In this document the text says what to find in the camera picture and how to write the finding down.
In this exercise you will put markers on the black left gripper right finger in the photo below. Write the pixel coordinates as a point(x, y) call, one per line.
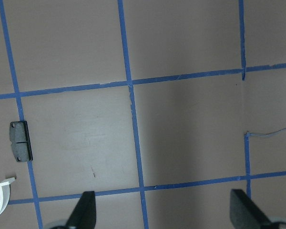
point(245, 214)

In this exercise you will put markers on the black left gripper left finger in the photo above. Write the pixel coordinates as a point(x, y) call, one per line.
point(84, 213)

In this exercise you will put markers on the white curved plastic part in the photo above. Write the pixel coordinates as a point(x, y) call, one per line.
point(5, 193)

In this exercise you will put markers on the dark brake pad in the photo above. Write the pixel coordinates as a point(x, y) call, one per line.
point(20, 141)

